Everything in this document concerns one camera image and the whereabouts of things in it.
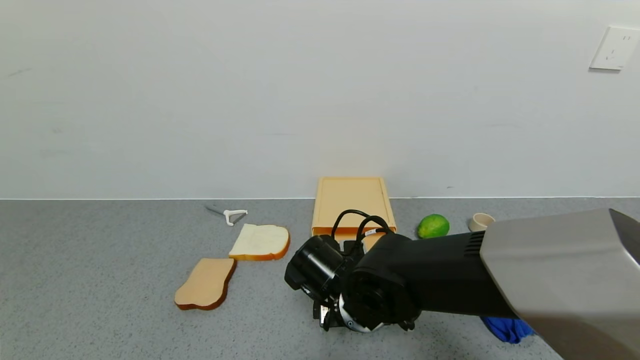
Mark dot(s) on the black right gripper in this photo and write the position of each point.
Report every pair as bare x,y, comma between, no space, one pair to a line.
323,314

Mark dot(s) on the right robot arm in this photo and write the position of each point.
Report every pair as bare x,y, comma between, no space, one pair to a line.
450,275

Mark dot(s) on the yellow drawer cabinet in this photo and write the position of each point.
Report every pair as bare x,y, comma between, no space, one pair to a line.
350,195

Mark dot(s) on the white bread slice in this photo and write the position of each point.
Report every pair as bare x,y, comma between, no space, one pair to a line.
260,241

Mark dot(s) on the brown toast slice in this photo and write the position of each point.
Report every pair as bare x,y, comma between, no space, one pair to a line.
206,284

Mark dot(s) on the green lime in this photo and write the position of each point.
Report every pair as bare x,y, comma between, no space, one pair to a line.
433,226

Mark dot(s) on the blue cloth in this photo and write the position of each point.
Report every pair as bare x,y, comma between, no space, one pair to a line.
505,327

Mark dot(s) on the beige cup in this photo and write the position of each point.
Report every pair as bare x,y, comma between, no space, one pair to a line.
481,220

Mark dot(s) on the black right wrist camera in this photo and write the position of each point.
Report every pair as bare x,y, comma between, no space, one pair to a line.
315,265

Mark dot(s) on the white wall outlet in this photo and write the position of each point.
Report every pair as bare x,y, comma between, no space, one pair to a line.
615,48

